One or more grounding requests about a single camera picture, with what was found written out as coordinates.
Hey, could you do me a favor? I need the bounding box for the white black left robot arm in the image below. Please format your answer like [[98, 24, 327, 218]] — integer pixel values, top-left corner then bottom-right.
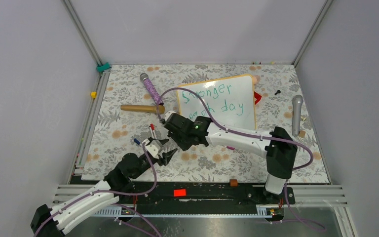
[[30, 137, 177, 237]]

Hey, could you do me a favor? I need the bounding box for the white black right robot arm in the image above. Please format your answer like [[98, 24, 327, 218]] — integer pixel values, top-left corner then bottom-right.
[[163, 111, 298, 203]]

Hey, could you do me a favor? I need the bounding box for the yellow framed whiteboard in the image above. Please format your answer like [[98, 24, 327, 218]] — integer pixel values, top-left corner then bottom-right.
[[175, 74, 256, 130]]

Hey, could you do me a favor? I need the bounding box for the red capped marker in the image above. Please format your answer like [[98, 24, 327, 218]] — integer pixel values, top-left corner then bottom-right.
[[149, 123, 157, 139]]

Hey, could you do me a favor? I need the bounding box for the blue capped marker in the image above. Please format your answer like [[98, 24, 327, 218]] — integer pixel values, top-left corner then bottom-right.
[[133, 138, 143, 147]]

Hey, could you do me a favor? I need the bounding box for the red tape label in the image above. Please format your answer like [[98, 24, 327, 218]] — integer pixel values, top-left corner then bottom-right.
[[173, 189, 187, 198]]

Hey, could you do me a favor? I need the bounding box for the golden brown microphone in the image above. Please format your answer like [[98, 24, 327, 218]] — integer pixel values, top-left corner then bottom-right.
[[120, 105, 165, 114]]

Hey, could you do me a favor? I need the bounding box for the floral patterned table mat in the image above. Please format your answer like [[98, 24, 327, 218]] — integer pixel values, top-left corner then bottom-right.
[[81, 64, 324, 183]]

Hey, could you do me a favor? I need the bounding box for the purple glitter microphone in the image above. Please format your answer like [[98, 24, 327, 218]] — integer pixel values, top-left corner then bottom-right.
[[140, 73, 164, 106]]

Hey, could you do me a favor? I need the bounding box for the small brown wooden block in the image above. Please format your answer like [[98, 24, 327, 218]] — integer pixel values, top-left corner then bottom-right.
[[229, 179, 238, 187]]

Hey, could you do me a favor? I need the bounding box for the small yellow cube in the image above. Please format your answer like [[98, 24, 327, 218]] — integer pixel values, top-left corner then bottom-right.
[[90, 91, 97, 99]]

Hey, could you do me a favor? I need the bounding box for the pink peach cylinder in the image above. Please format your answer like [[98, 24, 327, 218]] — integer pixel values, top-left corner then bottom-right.
[[254, 75, 261, 84]]

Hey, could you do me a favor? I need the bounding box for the teal corner clip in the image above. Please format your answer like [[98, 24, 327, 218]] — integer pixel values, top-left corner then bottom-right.
[[96, 63, 111, 73]]

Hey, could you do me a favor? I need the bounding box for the silver grey microphone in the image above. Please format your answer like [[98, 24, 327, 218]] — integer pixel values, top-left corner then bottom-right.
[[292, 95, 303, 136]]

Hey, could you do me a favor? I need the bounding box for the small tan wooden cube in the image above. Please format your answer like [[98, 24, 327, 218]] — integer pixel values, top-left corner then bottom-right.
[[298, 130, 306, 138]]

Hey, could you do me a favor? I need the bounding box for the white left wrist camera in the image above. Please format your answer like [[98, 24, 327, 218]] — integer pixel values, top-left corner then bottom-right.
[[142, 138, 160, 155]]

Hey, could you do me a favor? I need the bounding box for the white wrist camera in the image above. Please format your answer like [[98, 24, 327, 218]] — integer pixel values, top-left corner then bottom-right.
[[142, 138, 160, 155], [164, 111, 176, 121]]

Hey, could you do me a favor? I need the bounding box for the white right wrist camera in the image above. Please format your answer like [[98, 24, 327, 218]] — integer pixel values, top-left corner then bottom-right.
[[164, 111, 176, 121]]

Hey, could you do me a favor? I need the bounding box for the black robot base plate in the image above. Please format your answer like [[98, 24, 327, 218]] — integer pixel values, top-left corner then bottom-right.
[[118, 182, 296, 215]]

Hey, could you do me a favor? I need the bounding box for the red plastic frame box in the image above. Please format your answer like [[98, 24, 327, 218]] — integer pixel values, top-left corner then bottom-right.
[[254, 91, 262, 105]]

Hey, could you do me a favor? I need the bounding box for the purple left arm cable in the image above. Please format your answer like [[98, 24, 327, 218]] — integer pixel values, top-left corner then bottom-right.
[[34, 142, 162, 237]]

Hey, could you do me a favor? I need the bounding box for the grey slotted cable duct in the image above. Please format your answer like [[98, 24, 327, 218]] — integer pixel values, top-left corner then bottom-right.
[[66, 205, 286, 218]]

